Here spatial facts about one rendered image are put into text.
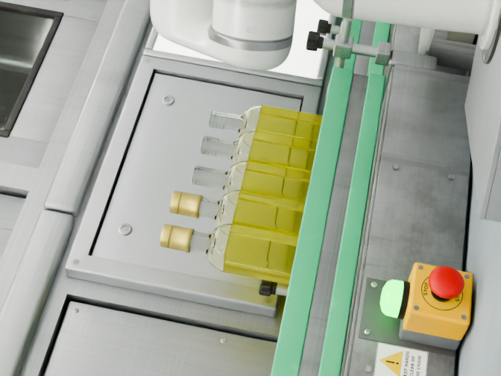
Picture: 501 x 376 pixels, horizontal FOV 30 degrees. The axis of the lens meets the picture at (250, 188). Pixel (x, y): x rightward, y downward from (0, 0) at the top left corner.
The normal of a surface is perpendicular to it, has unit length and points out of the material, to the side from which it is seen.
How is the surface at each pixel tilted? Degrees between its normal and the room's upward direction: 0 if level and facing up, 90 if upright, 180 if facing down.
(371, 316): 90
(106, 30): 90
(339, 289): 90
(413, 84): 90
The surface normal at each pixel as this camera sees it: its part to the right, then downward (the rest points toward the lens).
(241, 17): -0.32, 0.39
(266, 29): 0.32, 0.44
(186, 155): 0.05, -0.58
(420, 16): -0.18, 0.85
